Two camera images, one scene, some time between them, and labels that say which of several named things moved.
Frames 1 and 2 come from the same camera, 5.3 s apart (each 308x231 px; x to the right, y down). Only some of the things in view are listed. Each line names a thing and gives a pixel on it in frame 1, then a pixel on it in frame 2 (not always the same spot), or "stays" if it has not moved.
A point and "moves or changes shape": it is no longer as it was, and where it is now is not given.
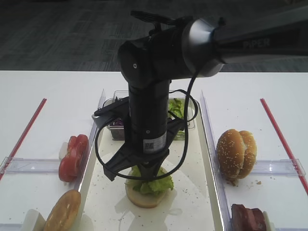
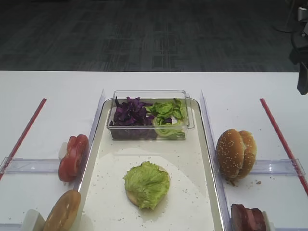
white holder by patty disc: x=33 y=221 stays
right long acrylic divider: x=223 y=204 stays
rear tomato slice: x=78 y=146 stays
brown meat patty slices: x=247 y=219 stays
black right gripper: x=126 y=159 to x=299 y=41
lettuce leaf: x=153 y=186 moves or changes shape
